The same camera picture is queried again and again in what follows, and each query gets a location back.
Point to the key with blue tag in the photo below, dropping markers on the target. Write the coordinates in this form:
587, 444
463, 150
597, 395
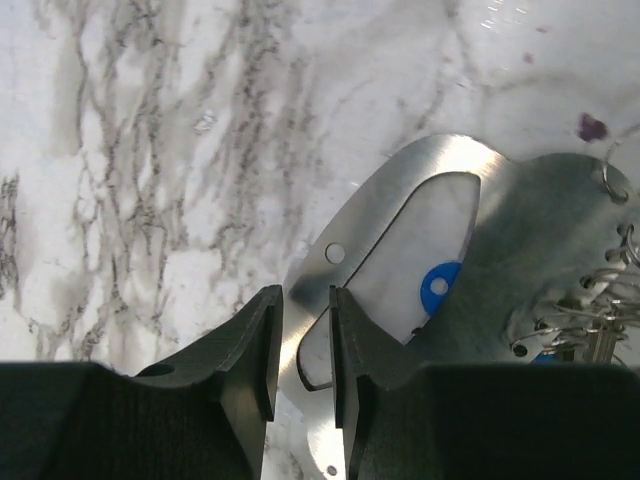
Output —
436, 284
545, 358

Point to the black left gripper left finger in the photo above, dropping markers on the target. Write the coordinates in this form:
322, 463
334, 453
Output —
200, 413

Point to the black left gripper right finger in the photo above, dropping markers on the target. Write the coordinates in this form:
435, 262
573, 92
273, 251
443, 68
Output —
403, 418

